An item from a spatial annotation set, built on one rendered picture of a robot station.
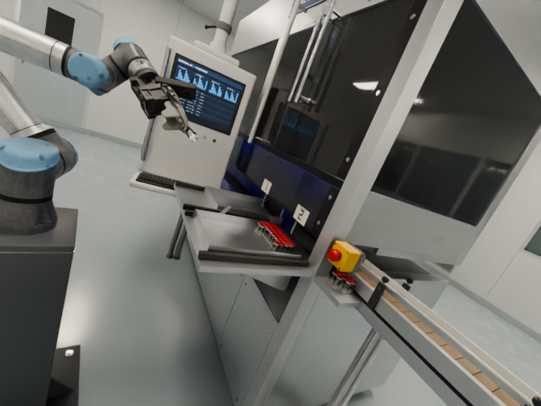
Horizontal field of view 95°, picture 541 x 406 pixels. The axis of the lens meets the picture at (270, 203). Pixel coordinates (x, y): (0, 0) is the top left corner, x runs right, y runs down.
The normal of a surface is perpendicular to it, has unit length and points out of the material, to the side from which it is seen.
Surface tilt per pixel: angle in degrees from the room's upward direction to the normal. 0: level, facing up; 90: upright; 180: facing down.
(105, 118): 90
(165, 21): 90
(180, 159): 90
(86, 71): 90
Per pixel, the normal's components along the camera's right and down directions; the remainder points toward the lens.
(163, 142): 0.30, 0.36
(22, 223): 0.69, 0.13
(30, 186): 0.72, 0.43
